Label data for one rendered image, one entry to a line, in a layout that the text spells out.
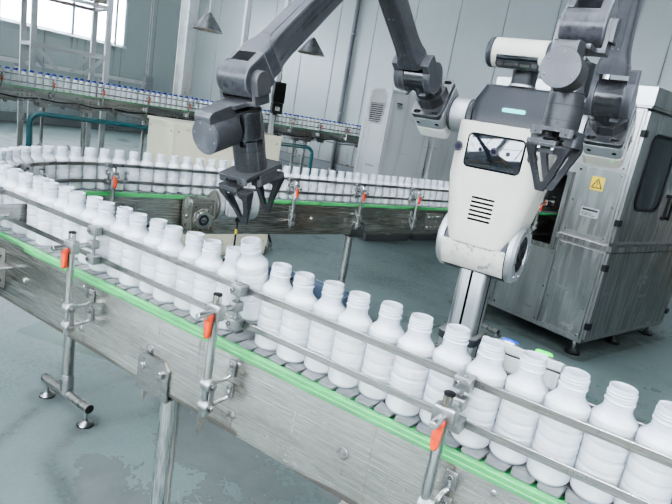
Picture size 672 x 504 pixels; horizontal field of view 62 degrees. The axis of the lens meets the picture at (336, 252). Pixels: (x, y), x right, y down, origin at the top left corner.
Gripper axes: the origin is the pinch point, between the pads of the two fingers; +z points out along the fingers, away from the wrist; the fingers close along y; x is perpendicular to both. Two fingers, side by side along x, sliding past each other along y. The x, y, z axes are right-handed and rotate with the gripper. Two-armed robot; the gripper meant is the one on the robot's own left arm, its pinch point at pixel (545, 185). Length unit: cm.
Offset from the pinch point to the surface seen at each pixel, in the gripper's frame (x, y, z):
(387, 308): 15.4, -17.0, 23.6
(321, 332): 26.4, -18.2, 31.6
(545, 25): 355, 1183, -261
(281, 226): 152, 127, 55
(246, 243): 47, -18, 21
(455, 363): 2.1, -17.7, 27.8
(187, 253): 62, -18, 27
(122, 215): 85, -17, 25
